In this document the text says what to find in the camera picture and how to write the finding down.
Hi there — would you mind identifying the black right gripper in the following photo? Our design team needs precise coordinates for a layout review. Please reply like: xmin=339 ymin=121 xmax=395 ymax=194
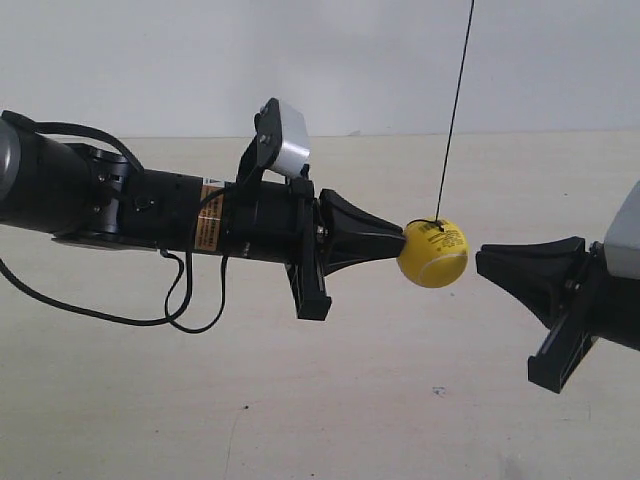
xmin=475 ymin=236 xmax=639 ymax=394

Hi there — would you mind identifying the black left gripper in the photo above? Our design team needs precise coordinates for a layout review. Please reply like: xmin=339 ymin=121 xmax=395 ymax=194
xmin=122 ymin=170 xmax=403 ymax=321

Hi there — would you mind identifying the yellow tennis ball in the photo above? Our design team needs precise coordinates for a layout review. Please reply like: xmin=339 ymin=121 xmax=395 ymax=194
xmin=396 ymin=218 xmax=470 ymax=289

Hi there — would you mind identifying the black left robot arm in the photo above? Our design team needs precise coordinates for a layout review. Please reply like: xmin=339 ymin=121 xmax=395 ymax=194
xmin=1 ymin=99 xmax=406 ymax=321

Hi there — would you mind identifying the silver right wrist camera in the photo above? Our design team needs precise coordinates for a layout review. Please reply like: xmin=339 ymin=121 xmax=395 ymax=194
xmin=604 ymin=182 xmax=639 ymax=280

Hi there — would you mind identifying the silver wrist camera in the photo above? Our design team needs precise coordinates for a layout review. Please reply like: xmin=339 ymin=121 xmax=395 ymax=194
xmin=236 ymin=97 xmax=311 ymax=187
xmin=604 ymin=182 xmax=639 ymax=280

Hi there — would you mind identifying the thin black hanging string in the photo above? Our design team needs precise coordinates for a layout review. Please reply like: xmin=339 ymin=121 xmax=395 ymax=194
xmin=433 ymin=0 xmax=475 ymax=232

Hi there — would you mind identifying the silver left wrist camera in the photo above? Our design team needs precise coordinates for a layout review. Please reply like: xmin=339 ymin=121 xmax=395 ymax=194
xmin=236 ymin=97 xmax=311 ymax=187

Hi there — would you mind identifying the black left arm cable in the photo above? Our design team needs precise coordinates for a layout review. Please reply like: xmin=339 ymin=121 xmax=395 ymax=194
xmin=0 ymin=110 xmax=256 ymax=334

